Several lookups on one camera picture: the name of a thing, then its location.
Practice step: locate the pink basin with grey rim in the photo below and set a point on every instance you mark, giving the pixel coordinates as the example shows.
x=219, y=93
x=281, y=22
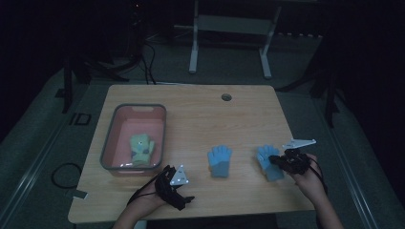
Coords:
x=122, y=140

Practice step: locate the person's dark clothing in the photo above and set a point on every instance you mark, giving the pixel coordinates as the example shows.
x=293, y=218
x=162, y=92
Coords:
x=216, y=224

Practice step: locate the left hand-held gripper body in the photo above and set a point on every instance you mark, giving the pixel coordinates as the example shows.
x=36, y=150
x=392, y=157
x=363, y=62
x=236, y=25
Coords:
x=178, y=178

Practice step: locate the person's left hand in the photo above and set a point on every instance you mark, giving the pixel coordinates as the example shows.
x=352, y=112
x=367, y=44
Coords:
x=148, y=198

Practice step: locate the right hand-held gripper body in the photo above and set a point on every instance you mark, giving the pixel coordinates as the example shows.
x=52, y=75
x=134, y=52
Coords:
x=296, y=162

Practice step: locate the black metal stand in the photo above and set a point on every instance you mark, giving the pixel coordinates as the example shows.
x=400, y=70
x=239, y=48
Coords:
x=67, y=89
x=330, y=101

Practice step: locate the white metal desk frame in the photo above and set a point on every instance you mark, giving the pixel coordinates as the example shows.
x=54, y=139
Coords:
x=234, y=24

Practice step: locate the green glove with face print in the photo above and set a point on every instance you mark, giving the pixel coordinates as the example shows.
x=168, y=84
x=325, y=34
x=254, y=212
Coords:
x=140, y=149

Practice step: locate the blue knit glove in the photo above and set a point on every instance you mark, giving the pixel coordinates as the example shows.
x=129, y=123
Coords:
x=219, y=160

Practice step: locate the blue glove with dark dots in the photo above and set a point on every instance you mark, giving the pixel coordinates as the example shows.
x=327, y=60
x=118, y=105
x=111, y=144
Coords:
x=266, y=152

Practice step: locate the person's right hand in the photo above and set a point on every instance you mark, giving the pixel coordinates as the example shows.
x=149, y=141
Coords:
x=313, y=178

